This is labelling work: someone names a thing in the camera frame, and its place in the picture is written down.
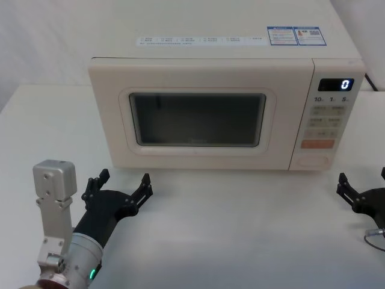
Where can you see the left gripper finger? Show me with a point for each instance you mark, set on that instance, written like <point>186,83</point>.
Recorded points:
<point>146,182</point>
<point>103,177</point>

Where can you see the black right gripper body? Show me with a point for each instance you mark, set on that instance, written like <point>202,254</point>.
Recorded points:
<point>371,201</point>

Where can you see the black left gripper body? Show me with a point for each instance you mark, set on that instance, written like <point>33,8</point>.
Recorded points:
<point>105,207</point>

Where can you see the white table cloth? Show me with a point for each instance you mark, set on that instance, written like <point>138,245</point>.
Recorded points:
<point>225,225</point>

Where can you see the cream microwave oven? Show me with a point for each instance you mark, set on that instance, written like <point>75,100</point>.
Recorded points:
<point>210,75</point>

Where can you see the white curtain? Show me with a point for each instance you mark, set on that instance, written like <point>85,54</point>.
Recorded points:
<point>45,36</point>

